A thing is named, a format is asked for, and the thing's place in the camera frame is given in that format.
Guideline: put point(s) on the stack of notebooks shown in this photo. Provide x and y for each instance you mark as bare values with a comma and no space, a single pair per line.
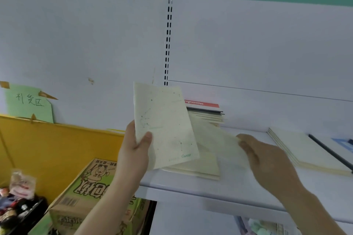
206,115

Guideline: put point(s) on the person's right forearm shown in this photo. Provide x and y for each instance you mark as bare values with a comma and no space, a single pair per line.
311,215

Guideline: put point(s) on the person's left forearm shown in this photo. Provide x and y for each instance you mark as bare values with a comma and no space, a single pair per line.
107,210

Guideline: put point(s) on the white slotted shelf upright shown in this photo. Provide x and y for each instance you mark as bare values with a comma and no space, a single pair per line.
170,50

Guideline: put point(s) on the person's right hand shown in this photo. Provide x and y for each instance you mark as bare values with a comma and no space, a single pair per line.
273,168

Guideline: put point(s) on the white shelf back panel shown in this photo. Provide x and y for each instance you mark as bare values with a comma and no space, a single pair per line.
248,50

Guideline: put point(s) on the green printed cardboard box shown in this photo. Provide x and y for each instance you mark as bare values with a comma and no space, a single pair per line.
82,201

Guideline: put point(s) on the black plastic crate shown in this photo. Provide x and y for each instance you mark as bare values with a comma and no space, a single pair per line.
33,215

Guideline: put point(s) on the blue-striped white notebook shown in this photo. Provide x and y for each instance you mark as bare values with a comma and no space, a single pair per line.
331,146

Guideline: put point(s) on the person's left hand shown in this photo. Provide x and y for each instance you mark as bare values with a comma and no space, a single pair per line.
132,160

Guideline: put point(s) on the green paper sign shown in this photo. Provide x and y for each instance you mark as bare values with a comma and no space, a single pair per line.
27,105

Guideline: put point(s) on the star-print cream notebook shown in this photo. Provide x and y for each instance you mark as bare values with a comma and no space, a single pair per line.
165,122

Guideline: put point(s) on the heap of small packets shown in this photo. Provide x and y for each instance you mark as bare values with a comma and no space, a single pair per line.
259,229

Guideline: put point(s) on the plain cream notebook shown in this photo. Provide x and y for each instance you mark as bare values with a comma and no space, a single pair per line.
218,144
303,146
325,171

